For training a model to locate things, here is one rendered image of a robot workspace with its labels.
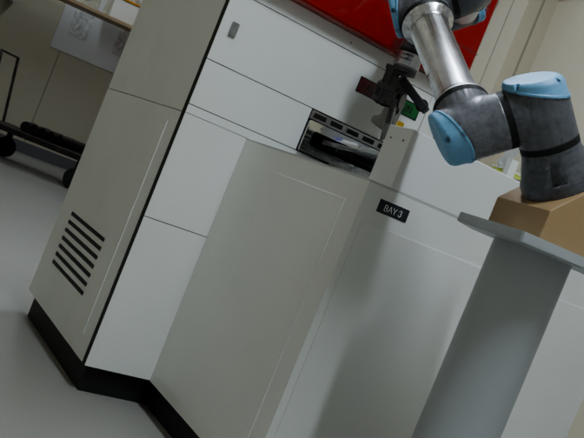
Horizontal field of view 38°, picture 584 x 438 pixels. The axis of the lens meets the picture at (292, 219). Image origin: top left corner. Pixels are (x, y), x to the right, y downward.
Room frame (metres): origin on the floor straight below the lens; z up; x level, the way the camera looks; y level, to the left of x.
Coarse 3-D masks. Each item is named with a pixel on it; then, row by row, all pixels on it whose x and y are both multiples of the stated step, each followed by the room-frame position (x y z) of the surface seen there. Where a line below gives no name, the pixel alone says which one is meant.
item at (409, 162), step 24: (384, 144) 1.97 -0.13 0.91; (408, 144) 1.90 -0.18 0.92; (432, 144) 1.93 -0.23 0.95; (384, 168) 1.94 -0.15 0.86; (408, 168) 1.91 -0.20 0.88; (432, 168) 1.94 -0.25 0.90; (456, 168) 1.98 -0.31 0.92; (480, 168) 2.01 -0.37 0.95; (408, 192) 1.92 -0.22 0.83; (432, 192) 1.96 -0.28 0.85; (456, 192) 1.99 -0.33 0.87; (480, 192) 2.03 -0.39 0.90; (504, 192) 2.06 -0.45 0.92; (456, 216) 2.01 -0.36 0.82; (480, 216) 2.04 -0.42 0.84
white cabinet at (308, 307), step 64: (256, 192) 2.24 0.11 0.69; (320, 192) 2.00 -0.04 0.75; (384, 192) 1.89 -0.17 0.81; (256, 256) 2.14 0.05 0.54; (320, 256) 1.91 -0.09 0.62; (384, 256) 1.92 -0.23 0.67; (448, 256) 2.02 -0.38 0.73; (192, 320) 2.30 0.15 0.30; (256, 320) 2.04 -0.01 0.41; (320, 320) 1.87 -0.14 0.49; (384, 320) 1.96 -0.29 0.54; (448, 320) 2.06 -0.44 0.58; (576, 320) 2.28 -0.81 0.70; (192, 384) 2.19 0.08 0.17; (256, 384) 1.95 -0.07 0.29; (320, 384) 1.90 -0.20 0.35; (384, 384) 2.00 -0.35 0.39; (576, 384) 2.34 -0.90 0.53
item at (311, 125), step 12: (312, 120) 2.47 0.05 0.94; (312, 132) 2.48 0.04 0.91; (324, 132) 2.50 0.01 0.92; (336, 132) 2.52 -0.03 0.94; (300, 144) 2.47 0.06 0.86; (348, 144) 2.55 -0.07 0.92; (360, 144) 2.57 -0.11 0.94; (324, 156) 2.52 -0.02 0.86; (348, 168) 2.57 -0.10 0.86; (360, 168) 2.59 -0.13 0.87
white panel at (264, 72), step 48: (240, 0) 2.30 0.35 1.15; (288, 0) 2.37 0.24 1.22; (240, 48) 2.33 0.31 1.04; (288, 48) 2.40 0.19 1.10; (336, 48) 2.48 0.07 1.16; (192, 96) 2.29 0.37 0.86; (240, 96) 2.36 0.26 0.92; (288, 96) 2.44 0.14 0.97; (336, 96) 2.51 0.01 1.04; (432, 96) 2.68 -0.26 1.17; (288, 144) 2.46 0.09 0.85
